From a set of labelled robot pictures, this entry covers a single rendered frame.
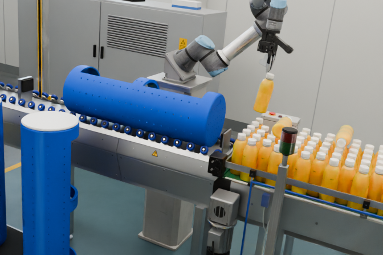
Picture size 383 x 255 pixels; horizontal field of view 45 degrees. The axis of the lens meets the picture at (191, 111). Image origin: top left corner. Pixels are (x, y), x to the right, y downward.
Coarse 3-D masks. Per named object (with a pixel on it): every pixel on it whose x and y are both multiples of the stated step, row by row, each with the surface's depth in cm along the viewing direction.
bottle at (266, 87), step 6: (264, 84) 232; (270, 84) 231; (264, 90) 232; (270, 90) 232; (258, 96) 235; (264, 96) 233; (270, 96) 234; (258, 102) 235; (264, 102) 234; (258, 108) 236; (264, 108) 235
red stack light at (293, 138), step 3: (282, 132) 185; (282, 135) 185; (285, 135) 184; (288, 135) 183; (291, 135) 183; (294, 135) 184; (297, 135) 186; (282, 138) 185; (285, 138) 184; (288, 138) 184; (291, 138) 184; (294, 138) 184; (285, 141) 185; (288, 141) 184; (291, 141) 184; (294, 141) 185
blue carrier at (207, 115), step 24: (72, 72) 260; (96, 72) 276; (72, 96) 256; (96, 96) 250; (120, 96) 245; (144, 96) 240; (168, 96) 236; (192, 96) 234; (216, 96) 233; (120, 120) 250; (144, 120) 241; (168, 120) 234; (192, 120) 229; (216, 120) 239
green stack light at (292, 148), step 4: (280, 140) 187; (280, 144) 187; (284, 144) 185; (288, 144) 184; (292, 144) 185; (280, 148) 187; (284, 148) 185; (288, 148) 185; (292, 148) 185; (280, 152) 187; (284, 152) 186; (288, 152) 186; (292, 152) 186
